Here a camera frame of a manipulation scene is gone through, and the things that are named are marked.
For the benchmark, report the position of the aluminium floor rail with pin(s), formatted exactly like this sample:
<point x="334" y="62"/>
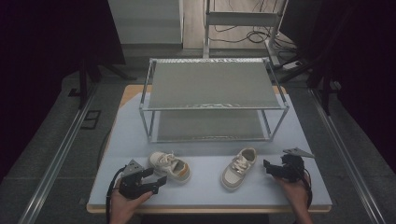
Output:
<point x="56" y="161"/>
<point x="345" y="155"/>

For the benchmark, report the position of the white power strip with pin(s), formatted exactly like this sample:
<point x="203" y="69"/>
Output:
<point x="292" y="65"/>

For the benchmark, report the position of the dark curtain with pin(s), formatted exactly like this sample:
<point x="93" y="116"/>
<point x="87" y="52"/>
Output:
<point x="46" y="62"/>
<point x="358" y="62"/>

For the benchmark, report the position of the white metal stand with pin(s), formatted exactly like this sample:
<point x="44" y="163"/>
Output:
<point x="241" y="18"/>

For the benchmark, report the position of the person's left hand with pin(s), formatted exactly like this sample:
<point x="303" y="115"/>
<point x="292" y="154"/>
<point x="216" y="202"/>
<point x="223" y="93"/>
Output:
<point x="124" y="207"/>

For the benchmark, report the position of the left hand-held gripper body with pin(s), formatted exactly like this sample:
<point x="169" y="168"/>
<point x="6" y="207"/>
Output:
<point x="132" y="185"/>

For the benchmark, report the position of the small white sneaker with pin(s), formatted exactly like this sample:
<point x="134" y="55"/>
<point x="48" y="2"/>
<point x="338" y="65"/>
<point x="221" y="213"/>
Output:
<point x="235" y="174"/>
<point x="166" y="165"/>

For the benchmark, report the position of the grey panel board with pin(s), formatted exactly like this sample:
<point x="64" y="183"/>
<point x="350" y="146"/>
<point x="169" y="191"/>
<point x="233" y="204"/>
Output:
<point x="144" y="21"/>

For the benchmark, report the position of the grey metal shoe rack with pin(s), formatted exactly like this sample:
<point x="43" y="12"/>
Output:
<point x="211" y="84"/>

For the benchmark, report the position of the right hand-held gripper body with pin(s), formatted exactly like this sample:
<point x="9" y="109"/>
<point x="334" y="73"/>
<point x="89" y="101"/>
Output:
<point x="292" y="169"/>

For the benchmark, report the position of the person's right hand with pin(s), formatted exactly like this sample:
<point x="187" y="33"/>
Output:
<point x="292" y="189"/>

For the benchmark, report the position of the black floor plate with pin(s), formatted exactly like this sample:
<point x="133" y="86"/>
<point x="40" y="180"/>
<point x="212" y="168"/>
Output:
<point x="91" y="119"/>

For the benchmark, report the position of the black stand legs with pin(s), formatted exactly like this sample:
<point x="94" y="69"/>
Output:
<point x="325" y="90"/>
<point x="83" y="84"/>

